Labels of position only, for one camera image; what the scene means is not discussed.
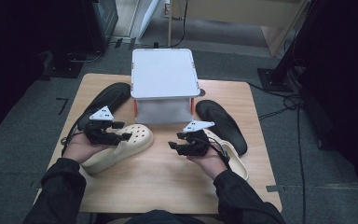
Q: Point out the white two-tier shoe rack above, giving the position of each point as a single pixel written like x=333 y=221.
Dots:
x=164 y=73

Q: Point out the dark cabinet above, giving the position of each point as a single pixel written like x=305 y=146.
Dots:
x=104 y=21

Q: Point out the person's dark lap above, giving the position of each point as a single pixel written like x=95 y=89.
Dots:
x=161 y=217

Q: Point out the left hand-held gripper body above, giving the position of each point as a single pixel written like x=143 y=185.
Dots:
x=101 y=115

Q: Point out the person's left hand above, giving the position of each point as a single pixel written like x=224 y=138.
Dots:
x=80 y=149

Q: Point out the white leaning board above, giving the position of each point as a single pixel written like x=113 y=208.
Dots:
x=149 y=17

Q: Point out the cream perforated clog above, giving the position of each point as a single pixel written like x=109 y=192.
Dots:
x=132 y=146
x=238 y=162

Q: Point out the light wooden furniture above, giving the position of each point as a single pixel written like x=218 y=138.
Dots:
x=245 y=15

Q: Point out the black flip-flop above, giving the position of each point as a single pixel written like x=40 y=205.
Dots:
x=223 y=124
x=112 y=95

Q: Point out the person's right hand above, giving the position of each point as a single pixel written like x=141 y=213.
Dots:
x=211 y=165

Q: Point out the black stand base plate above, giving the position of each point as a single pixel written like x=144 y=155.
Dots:
x=63 y=69

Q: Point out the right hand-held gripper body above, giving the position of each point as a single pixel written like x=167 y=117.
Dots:
x=197 y=144

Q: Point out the black metal stand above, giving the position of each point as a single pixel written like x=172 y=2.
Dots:
x=279 y=73

